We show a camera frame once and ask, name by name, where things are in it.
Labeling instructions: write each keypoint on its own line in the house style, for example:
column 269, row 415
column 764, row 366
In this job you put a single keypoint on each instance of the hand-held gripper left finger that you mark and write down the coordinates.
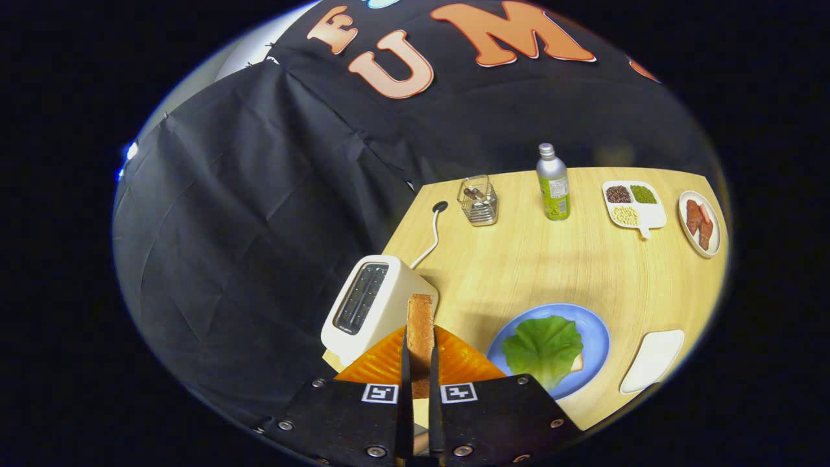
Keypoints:
column 406, row 402

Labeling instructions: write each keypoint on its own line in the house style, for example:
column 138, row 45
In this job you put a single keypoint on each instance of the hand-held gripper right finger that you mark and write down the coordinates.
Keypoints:
column 434, row 415

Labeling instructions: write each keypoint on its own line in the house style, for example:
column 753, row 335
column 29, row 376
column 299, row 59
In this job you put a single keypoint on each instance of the toasted bread slice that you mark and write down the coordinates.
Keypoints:
column 420, row 337

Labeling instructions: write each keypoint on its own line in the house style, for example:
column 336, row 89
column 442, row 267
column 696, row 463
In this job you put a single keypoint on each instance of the green lettuce leaf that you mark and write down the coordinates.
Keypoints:
column 541, row 350

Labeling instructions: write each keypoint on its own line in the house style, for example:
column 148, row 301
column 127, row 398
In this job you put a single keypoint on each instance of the cream toaster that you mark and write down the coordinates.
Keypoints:
column 402, row 292

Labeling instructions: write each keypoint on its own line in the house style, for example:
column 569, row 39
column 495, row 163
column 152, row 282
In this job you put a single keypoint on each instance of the white bread slice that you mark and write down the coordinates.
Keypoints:
column 577, row 364

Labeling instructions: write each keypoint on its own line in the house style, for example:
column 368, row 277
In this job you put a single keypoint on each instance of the blue plate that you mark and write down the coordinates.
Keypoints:
column 593, row 331

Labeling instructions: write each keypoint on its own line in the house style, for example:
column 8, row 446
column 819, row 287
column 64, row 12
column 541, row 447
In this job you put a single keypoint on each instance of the brown wooden stick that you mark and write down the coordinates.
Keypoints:
column 472, row 192

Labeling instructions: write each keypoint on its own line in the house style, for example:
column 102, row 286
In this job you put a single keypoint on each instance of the small white plate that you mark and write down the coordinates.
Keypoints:
column 652, row 360

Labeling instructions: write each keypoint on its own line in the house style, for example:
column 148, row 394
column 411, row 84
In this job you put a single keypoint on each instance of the black backdrop cloth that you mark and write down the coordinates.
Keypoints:
column 246, row 194

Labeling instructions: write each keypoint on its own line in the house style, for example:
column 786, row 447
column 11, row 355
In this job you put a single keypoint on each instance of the silver bottle green label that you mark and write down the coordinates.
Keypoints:
column 552, row 175

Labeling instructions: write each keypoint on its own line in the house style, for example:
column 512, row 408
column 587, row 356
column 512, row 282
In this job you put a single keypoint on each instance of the pile of yellow beans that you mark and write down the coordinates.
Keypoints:
column 626, row 215

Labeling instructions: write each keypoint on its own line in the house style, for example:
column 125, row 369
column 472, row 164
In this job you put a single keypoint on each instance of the pile of dark beans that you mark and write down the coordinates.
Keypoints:
column 618, row 194

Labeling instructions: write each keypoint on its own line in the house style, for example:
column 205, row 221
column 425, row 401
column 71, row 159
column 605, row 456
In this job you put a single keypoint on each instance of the white divided tray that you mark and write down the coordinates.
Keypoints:
column 652, row 217

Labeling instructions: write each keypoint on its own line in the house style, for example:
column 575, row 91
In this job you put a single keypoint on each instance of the pile of green beans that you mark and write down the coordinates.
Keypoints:
column 643, row 194

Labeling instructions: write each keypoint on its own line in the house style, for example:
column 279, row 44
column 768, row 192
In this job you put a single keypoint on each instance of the red-brown meat slice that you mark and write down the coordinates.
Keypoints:
column 693, row 217
column 705, row 235

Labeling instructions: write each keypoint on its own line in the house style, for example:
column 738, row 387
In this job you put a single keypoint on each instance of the red tomato slice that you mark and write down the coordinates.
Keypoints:
column 705, row 213

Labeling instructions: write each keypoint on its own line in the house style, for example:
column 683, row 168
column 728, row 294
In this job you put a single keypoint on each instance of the white oval plate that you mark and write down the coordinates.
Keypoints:
column 715, row 224

